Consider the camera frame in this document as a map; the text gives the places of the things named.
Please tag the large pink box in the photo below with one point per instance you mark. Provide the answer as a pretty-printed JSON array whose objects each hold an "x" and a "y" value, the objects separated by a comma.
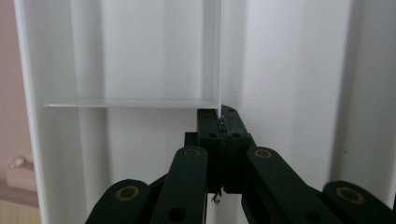
[{"x": 12, "y": 93}]

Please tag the white divided organizer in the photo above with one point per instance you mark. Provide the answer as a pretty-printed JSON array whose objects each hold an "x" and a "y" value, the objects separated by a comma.
[{"x": 149, "y": 62}]

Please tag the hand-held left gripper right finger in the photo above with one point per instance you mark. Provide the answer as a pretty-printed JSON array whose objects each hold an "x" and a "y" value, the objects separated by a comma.
[{"x": 235, "y": 146}]

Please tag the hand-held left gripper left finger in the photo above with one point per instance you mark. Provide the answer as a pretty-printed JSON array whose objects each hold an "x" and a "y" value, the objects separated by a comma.
[{"x": 210, "y": 149}]

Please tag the white crumpled paper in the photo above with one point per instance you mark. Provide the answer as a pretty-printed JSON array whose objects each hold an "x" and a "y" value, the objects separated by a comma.
[{"x": 17, "y": 162}]

